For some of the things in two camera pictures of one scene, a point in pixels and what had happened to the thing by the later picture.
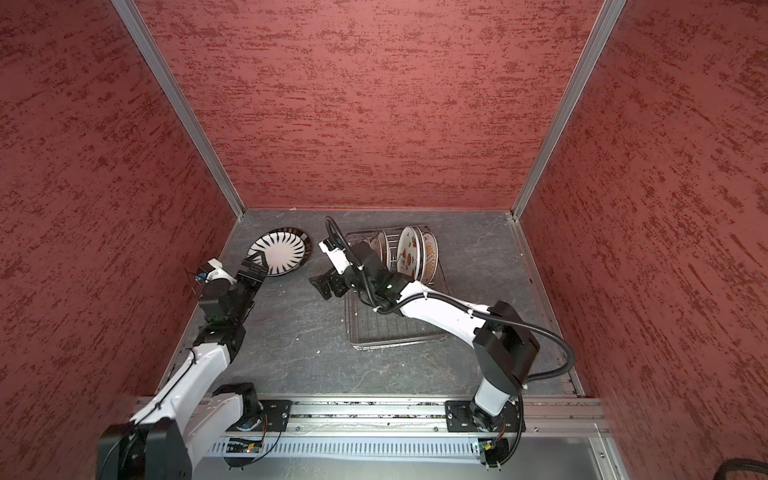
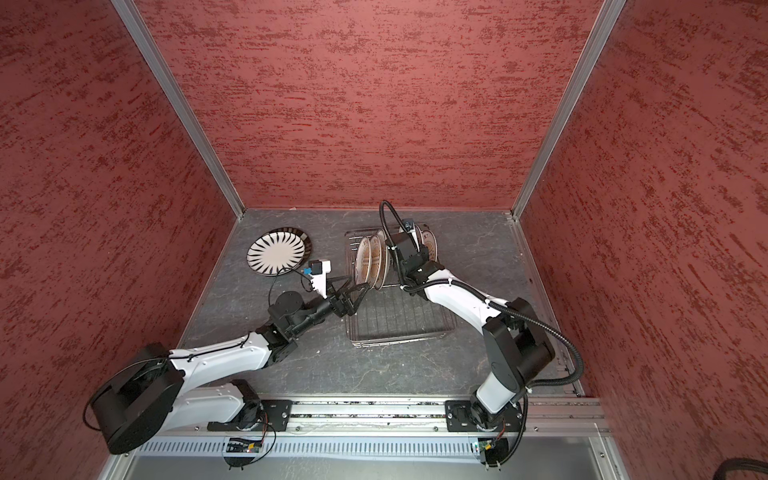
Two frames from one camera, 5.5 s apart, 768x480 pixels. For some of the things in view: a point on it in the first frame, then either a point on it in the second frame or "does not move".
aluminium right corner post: [605, 21] does not move
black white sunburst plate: [285, 249] does not move
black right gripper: [323, 283] → [424, 250]
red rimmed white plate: [431, 257] does not move
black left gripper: [246, 275] → [348, 307]
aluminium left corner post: [171, 84] does not move
